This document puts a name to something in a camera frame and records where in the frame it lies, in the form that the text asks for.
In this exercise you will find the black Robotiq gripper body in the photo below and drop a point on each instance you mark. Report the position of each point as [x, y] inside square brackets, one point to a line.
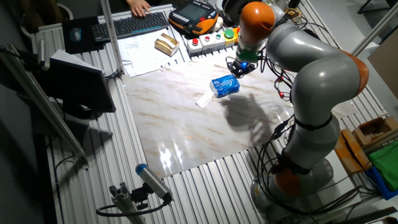
[247, 65]

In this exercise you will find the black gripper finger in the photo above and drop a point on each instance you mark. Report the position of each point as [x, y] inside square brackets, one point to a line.
[241, 74]
[231, 68]

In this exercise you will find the white paper napkin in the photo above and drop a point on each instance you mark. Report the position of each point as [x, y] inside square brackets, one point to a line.
[204, 99]

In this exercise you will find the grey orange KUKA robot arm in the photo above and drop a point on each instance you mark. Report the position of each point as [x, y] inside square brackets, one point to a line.
[323, 77]

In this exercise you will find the bare person hand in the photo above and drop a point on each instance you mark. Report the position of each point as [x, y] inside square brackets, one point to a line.
[138, 7]

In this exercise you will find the blue plastic tissue pack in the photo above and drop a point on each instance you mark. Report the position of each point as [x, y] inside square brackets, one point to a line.
[225, 85]

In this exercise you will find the grey box two small buttons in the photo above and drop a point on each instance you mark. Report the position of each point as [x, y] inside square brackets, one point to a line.
[213, 42]

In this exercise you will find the yellow box green button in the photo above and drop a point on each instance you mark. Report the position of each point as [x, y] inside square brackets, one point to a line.
[229, 35]

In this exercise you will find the orange box red button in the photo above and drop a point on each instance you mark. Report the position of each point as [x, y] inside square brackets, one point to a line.
[237, 32]

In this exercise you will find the grey box red button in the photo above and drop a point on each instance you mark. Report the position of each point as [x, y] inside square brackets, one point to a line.
[194, 46]

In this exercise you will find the black filament spool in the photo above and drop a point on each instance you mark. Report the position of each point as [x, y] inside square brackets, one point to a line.
[230, 9]

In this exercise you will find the orange black teach pendant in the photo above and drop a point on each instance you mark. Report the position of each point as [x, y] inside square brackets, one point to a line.
[192, 15]

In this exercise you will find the gold white toy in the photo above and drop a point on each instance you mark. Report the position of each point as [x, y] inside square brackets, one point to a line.
[295, 14]

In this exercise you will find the small black round object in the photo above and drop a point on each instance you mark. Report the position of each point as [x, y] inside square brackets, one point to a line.
[294, 3]

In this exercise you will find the plain white paper sheet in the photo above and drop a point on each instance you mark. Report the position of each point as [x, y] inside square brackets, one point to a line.
[143, 69]

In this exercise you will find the white printed paper sheets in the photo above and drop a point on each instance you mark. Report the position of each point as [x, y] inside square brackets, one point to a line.
[140, 46]

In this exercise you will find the black computer keyboard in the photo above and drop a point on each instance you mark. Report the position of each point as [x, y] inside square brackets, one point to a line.
[130, 26]

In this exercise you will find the slanted aluminium pole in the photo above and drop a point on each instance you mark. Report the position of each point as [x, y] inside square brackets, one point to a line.
[373, 31]

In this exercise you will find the large brown board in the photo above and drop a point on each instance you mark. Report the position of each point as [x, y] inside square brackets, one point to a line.
[385, 68]

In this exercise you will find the black chair base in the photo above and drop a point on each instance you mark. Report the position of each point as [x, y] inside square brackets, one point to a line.
[373, 4]

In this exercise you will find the open cardboard box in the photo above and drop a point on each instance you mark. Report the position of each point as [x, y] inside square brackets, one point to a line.
[373, 129]

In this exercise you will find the black mouse pad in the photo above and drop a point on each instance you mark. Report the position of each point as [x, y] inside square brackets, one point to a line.
[90, 34]

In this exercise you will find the black computer monitor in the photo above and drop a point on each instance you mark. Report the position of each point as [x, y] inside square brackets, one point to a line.
[77, 84]

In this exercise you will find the dark computer mouse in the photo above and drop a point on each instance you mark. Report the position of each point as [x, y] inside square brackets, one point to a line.
[75, 34]

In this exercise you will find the white sheet behind monitor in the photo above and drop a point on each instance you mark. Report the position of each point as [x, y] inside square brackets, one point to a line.
[68, 59]

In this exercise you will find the green cloth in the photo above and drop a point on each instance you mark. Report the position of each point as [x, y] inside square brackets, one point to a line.
[387, 165]

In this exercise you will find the white rimmed chair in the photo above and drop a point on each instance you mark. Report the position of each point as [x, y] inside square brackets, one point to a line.
[66, 9]

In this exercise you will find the blue cloth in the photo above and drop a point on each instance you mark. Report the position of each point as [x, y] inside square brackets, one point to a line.
[379, 185]

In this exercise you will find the tall aluminium frame post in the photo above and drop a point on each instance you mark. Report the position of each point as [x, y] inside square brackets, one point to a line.
[112, 37]

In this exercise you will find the silver camera blue end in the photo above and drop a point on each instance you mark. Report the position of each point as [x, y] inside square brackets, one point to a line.
[154, 182]

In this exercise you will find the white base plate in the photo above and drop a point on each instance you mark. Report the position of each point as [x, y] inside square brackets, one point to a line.
[345, 174]

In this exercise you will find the aluminium profile camera mount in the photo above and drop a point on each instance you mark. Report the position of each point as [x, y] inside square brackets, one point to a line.
[124, 202]

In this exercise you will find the silver camera on bar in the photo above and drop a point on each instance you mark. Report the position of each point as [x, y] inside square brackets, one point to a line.
[43, 56]

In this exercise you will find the slanted aluminium frame bar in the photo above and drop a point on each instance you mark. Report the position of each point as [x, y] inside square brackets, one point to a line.
[40, 102]

